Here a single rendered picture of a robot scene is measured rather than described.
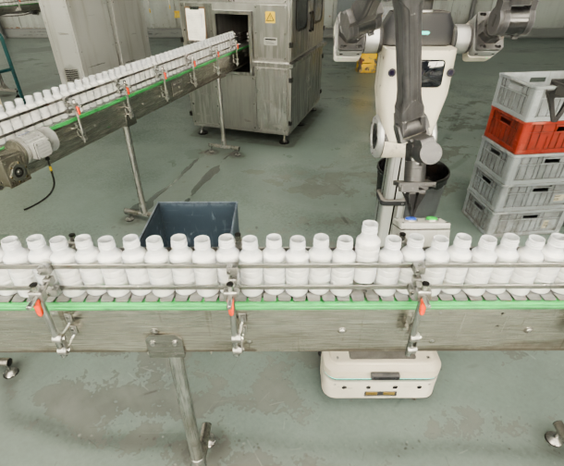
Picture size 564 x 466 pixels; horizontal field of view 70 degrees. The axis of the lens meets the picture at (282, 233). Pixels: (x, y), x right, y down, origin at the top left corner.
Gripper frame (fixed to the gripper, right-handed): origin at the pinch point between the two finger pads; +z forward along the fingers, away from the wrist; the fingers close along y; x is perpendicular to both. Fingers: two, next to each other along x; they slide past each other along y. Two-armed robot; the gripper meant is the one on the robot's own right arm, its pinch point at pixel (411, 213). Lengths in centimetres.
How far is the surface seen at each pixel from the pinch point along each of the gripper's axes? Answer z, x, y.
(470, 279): 14.2, -15.9, 10.8
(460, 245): 4.5, -18.4, 6.4
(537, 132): -23, 157, 130
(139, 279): 13, -17, -73
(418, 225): 2.6, -3.9, 0.7
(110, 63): -133, 556, -299
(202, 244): 4, -20, -56
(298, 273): 11.5, -18.1, -33.1
